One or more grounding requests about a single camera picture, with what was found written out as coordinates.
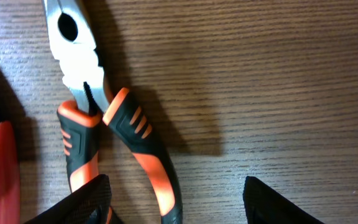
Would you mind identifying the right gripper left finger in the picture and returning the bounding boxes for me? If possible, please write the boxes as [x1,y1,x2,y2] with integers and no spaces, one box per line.
[25,174,112,224]

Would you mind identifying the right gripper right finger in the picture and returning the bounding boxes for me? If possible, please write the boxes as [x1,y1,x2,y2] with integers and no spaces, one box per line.
[243,176,323,224]

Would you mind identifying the orange black needle-nose pliers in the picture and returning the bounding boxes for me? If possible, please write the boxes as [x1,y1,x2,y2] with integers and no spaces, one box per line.
[43,0,183,224]

